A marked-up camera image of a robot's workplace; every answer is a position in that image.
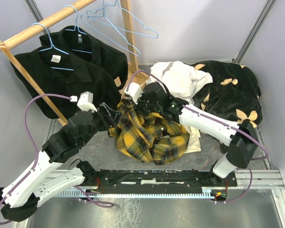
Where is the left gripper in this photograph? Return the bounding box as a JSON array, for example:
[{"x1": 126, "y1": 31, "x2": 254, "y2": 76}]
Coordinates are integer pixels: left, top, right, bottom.
[{"x1": 81, "y1": 102, "x2": 123, "y2": 146}]

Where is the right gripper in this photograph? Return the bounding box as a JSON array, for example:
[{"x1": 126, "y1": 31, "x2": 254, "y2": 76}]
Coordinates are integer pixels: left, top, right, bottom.
[{"x1": 131, "y1": 91, "x2": 161, "y2": 118}]

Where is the white shirt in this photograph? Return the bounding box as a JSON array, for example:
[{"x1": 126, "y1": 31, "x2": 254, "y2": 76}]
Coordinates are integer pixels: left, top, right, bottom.
[{"x1": 146, "y1": 61, "x2": 213, "y2": 104}]

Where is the yellow plaid shirt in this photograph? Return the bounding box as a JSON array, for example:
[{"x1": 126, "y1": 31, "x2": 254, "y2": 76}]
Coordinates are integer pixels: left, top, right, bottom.
[{"x1": 108, "y1": 99, "x2": 190, "y2": 165}]

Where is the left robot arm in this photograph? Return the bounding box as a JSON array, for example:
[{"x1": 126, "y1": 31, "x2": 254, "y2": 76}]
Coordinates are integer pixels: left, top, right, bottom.
[{"x1": 0, "y1": 103, "x2": 121, "y2": 225}]

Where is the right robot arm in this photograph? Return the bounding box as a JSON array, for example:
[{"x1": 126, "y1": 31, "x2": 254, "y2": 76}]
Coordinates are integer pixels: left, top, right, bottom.
[{"x1": 125, "y1": 82, "x2": 258, "y2": 186}]

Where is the front black shirt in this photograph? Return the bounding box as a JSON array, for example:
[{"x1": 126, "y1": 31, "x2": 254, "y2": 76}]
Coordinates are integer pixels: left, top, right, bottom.
[{"x1": 15, "y1": 48, "x2": 121, "y2": 109}]

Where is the black shirt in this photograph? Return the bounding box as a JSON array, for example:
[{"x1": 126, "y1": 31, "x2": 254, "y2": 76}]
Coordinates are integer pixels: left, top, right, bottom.
[
  {"x1": 39, "y1": 26, "x2": 128, "y2": 90},
  {"x1": 15, "y1": 48, "x2": 121, "y2": 109}
]

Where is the blue hanger rear shirt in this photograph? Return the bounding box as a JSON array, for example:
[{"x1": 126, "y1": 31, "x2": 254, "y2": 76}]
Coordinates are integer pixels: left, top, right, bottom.
[{"x1": 65, "y1": 5, "x2": 92, "y2": 54}]

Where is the blue hanger shirt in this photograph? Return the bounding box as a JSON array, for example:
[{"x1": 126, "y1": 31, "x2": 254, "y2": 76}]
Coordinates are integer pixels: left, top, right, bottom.
[
  {"x1": 65, "y1": 5, "x2": 92, "y2": 54},
  {"x1": 31, "y1": 22, "x2": 75, "y2": 71}
]

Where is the rear black shirt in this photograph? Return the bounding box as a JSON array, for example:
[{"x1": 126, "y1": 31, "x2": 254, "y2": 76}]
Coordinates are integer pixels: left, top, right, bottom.
[{"x1": 39, "y1": 26, "x2": 128, "y2": 90}]

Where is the blue hanger front shirt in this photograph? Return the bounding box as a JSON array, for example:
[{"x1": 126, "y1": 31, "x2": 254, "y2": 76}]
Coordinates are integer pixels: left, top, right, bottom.
[{"x1": 31, "y1": 22, "x2": 75, "y2": 71}]

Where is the cream folded cloth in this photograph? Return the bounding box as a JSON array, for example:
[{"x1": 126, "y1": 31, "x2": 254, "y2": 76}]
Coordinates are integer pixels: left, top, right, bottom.
[{"x1": 184, "y1": 125, "x2": 201, "y2": 153}]

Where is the black floral blanket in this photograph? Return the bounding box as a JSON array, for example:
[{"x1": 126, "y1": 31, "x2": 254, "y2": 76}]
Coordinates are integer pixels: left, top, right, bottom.
[{"x1": 192, "y1": 60, "x2": 263, "y2": 128}]

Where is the wooden clothes rack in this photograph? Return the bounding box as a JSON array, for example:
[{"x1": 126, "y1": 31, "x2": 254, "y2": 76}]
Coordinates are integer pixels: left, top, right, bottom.
[{"x1": 0, "y1": 0, "x2": 149, "y2": 125}]

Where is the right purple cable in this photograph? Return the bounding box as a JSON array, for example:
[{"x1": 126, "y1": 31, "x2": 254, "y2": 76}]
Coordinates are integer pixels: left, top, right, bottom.
[{"x1": 128, "y1": 70, "x2": 269, "y2": 205}]

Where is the purple cable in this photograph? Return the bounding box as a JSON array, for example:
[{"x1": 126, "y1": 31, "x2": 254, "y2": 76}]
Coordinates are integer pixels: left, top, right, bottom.
[
  {"x1": 0, "y1": 94, "x2": 76, "y2": 225},
  {"x1": 128, "y1": 70, "x2": 269, "y2": 205}
]

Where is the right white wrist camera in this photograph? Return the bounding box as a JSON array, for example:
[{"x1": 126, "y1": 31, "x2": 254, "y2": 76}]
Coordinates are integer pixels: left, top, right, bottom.
[{"x1": 124, "y1": 82, "x2": 143, "y2": 104}]

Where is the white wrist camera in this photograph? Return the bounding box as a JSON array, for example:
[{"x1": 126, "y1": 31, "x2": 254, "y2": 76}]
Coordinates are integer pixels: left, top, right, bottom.
[
  {"x1": 70, "y1": 91, "x2": 97, "y2": 113},
  {"x1": 124, "y1": 82, "x2": 143, "y2": 104}
]

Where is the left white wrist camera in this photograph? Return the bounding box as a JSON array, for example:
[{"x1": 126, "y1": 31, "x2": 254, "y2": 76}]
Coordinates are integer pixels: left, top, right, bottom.
[{"x1": 70, "y1": 91, "x2": 97, "y2": 113}]

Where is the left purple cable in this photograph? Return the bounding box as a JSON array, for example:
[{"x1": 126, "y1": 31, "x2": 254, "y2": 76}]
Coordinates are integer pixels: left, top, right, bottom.
[{"x1": 0, "y1": 94, "x2": 76, "y2": 225}]

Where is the empty blue wire hanger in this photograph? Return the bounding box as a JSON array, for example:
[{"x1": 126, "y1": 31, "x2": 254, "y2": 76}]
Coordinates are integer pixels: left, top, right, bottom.
[{"x1": 80, "y1": 0, "x2": 159, "y2": 39}]

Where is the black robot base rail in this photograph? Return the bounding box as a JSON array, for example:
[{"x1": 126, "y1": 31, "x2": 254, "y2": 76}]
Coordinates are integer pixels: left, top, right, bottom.
[{"x1": 83, "y1": 170, "x2": 238, "y2": 195}]

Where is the white cable duct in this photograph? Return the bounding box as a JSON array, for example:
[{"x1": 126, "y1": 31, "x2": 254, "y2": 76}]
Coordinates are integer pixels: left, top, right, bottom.
[{"x1": 56, "y1": 188, "x2": 217, "y2": 200}]

